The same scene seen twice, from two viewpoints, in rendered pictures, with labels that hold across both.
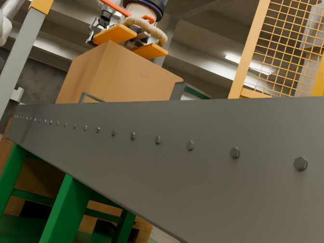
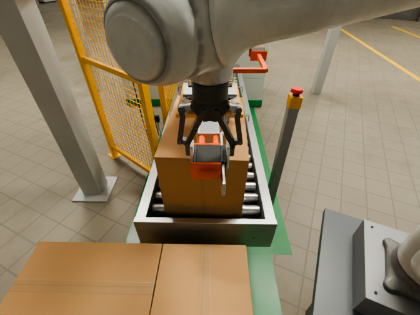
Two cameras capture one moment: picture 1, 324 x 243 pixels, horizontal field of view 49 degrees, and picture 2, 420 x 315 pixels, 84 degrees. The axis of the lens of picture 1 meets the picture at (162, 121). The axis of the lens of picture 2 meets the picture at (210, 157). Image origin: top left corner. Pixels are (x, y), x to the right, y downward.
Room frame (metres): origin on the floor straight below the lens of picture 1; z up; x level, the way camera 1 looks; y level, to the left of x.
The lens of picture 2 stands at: (2.68, 0.83, 1.58)
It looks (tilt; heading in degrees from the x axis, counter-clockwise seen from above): 40 degrees down; 211
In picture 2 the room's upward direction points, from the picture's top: straight up
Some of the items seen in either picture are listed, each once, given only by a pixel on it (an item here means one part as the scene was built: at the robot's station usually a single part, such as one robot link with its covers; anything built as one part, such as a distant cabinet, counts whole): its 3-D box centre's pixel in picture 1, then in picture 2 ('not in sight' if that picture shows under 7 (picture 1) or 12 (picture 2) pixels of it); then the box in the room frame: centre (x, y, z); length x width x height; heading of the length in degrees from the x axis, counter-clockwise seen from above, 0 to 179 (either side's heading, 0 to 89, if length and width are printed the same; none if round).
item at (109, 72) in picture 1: (109, 103); (206, 151); (1.79, 0.28, 0.75); 0.60 x 0.40 x 0.40; 27
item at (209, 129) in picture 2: not in sight; (209, 132); (2.18, 0.53, 1.19); 0.07 x 0.07 x 0.04; 30
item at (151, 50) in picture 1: (144, 50); (190, 95); (1.82, 0.21, 1.09); 0.34 x 0.10 x 0.05; 30
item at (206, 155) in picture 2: (96, 42); (205, 160); (2.30, 0.59, 1.19); 0.08 x 0.07 x 0.05; 30
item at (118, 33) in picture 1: (114, 33); (229, 95); (1.73, 0.38, 1.09); 0.34 x 0.10 x 0.05; 30
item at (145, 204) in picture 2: not in sight; (173, 117); (1.25, -0.40, 0.50); 2.31 x 0.05 x 0.19; 29
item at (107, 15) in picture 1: (104, 20); (210, 100); (2.29, 0.60, 1.35); 0.08 x 0.07 x 0.09; 119
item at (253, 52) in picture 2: not in sight; (257, 54); (1.38, 0.37, 1.19); 0.09 x 0.08 x 0.05; 120
